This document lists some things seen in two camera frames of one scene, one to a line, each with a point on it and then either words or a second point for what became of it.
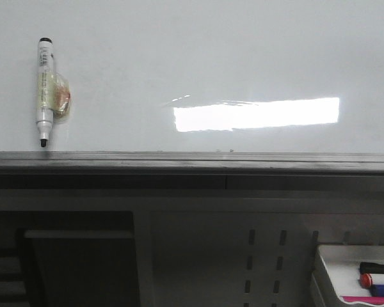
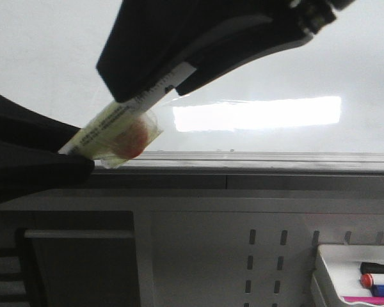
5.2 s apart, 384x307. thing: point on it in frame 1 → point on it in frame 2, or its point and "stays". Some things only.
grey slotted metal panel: x=248 y=247 stays
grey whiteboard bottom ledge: x=164 y=170 stays
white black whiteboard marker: x=54 y=93 → x=119 y=133
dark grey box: x=76 y=258 stays
